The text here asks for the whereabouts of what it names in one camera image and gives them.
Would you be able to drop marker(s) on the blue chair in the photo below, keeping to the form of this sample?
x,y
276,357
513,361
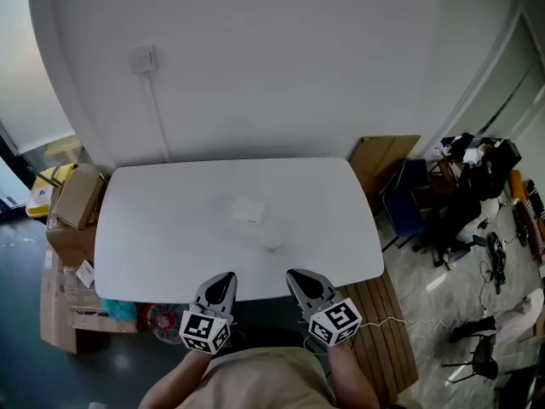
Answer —
x,y
406,203

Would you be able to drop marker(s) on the striped dark bag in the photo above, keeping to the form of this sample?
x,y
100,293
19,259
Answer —
x,y
534,215

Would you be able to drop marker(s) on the brown cardboard sheet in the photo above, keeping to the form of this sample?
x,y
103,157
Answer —
x,y
383,164

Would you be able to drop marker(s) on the person's beige shirt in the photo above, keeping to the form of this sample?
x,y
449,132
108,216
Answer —
x,y
259,381

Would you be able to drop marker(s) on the person's right forearm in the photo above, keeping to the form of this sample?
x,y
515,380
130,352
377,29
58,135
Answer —
x,y
353,377

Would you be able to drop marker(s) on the pale pink cloth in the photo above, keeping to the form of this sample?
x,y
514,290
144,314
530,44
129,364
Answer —
x,y
523,311

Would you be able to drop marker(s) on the white wall switch box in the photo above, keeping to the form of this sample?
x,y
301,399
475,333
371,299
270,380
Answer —
x,y
142,59

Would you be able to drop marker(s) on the small white box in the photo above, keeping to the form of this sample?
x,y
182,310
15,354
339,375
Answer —
x,y
85,273
249,211

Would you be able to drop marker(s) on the black chair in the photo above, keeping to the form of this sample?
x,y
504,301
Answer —
x,y
483,352

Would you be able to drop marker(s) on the orange box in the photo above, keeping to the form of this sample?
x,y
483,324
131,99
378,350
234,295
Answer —
x,y
517,183

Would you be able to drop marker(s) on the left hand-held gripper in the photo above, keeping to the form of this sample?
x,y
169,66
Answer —
x,y
204,330

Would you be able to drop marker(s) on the person's left forearm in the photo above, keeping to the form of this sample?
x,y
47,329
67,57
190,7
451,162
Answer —
x,y
170,384

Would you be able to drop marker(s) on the tilted brown cardboard box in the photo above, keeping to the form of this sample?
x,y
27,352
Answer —
x,y
78,196

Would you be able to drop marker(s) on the flat brown cardboard box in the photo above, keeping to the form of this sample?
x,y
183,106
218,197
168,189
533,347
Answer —
x,y
55,305

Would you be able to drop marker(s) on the white roller blind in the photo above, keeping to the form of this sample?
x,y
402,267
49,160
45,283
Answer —
x,y
21,79

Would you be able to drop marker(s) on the yellow bin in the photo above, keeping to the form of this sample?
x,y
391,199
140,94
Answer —
x,y
42,194

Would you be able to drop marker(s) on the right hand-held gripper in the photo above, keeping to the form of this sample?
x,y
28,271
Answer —
x,y
334,322

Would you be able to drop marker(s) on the large brown cardboard box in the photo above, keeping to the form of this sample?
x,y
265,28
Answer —
x,y
70,241

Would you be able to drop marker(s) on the teal mesh cloth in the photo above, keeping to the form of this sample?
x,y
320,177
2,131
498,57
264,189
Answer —
x,y
119,309

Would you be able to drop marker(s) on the labelled cardboard box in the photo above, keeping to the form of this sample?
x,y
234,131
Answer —
x,y
89,318

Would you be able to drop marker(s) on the wooden slatted platform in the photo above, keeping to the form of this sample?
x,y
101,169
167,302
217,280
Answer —
x,y
379,335

